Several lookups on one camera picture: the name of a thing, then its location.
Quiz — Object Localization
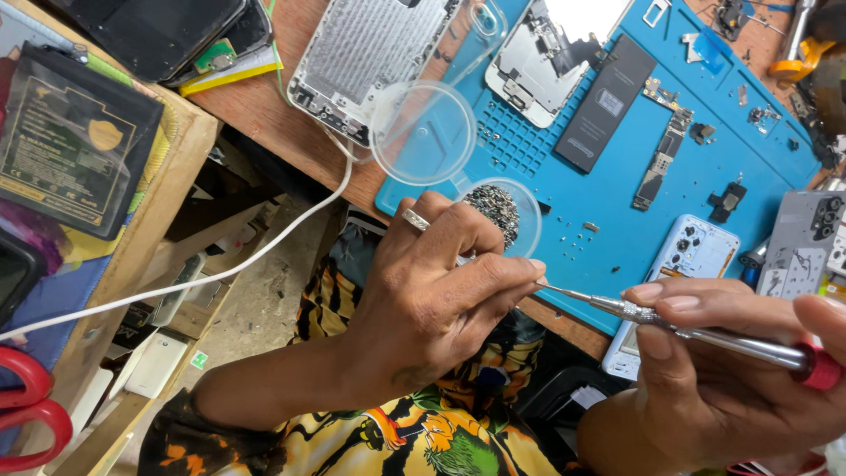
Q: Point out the person's right hand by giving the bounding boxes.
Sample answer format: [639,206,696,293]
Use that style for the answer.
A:
[621,278,846,464]

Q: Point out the person's left hand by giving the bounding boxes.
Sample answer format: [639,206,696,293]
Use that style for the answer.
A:
[344,190,548,398]

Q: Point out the silver screwdriver with red cap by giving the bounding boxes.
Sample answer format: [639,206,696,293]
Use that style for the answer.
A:
[535,281,844,392]

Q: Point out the clear round plastic container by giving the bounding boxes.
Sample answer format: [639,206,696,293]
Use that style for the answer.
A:
[455,176,543,259]

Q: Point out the patterned yellow black shirt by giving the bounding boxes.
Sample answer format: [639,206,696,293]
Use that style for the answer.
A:
[137,223,572,476]

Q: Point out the heap of tiny screws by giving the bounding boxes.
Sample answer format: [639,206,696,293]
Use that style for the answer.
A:
[463,184,522,250]

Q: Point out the pale blue phone back housing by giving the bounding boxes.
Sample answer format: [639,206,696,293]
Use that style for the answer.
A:
[602,213,741,382]

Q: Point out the grey phone back housing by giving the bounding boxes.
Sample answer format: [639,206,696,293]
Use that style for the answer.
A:
[756,190,846,300]

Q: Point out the scattered loose screws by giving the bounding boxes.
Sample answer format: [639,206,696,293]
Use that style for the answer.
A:
[554,213,622,273]

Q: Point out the clear round plastic lid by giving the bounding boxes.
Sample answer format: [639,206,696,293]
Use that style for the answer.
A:
[368,80,477,188]

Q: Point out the blue silicone repair mat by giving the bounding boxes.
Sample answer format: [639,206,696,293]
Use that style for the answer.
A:
[375,0,822,336]

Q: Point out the silver phone rear housing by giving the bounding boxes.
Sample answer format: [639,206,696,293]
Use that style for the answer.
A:
[287,0,464,148]

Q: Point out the phone logic board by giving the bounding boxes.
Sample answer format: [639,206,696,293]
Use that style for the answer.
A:
[631,77,695,213]

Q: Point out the wooden shelf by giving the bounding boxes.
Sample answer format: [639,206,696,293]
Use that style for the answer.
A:
[0,0,222,476]

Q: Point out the white phone display assembly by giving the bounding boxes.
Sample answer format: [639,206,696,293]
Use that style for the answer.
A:
[484,0,637,129]

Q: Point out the black phone battery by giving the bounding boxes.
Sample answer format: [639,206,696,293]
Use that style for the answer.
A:
[553,33,658,175]

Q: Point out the heap of dark tools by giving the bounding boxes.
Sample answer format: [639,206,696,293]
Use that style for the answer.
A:
[787,40,846,174]

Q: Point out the yellow and white notepad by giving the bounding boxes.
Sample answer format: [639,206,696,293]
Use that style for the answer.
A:
[179,42,284,98]

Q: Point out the clear phone case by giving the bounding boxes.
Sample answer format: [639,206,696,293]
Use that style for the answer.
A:
[443,0,511,83]

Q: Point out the small green circuit board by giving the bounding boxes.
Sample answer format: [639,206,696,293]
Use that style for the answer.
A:
[193,37,238,74]

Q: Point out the black phone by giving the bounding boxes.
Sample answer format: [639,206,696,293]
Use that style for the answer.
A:
[164,0,275,88]
[45,0,249,84]

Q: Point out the orange plastic tool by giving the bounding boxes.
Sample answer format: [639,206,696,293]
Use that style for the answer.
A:
[767,36,838,91]

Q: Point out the blue tape piece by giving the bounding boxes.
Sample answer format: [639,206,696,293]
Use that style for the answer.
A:
[693,26,732,75]

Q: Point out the blue cloth pouch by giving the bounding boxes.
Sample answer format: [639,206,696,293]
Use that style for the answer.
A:
[0,250,115,387]

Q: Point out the silver metal tool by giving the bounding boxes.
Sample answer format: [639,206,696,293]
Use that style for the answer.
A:
[785,0,818,62]

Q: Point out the black battery packet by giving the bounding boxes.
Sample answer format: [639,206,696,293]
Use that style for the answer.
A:
[0,41,165,242]

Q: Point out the silver sim tray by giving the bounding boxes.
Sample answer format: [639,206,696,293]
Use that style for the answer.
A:
[642,0,672,29]

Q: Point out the blue and black tool handle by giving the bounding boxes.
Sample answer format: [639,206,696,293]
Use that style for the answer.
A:
[738,239,772,289]

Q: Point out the white cable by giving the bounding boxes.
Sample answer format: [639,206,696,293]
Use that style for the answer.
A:
[0,126,356,342]

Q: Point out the red handled scissors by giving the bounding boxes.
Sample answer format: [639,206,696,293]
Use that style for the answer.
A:
[0,346,74,474]

